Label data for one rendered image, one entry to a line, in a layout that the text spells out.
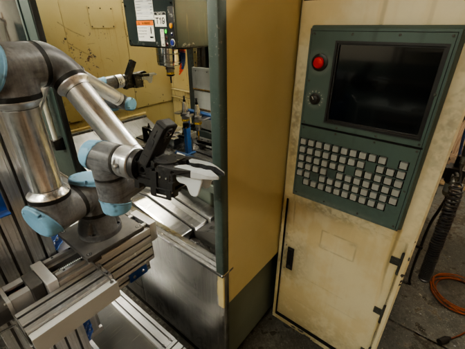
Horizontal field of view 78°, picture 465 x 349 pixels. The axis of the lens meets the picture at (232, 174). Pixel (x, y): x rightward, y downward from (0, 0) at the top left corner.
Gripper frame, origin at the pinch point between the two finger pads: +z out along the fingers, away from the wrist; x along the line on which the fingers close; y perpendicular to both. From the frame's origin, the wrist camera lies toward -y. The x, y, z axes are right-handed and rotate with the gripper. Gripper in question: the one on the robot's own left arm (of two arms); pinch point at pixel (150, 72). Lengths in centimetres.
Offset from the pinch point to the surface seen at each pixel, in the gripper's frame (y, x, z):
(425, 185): 23, 159, 1
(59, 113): 17, -16, -54
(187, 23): -27.3, 33.1, 6.6
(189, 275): 79, 86, -50
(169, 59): -6.5, 6.4, 10.8
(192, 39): -19.0, 32.9, 8.7
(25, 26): -28, -28, -54
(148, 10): -34.1, 12.6, -3.3
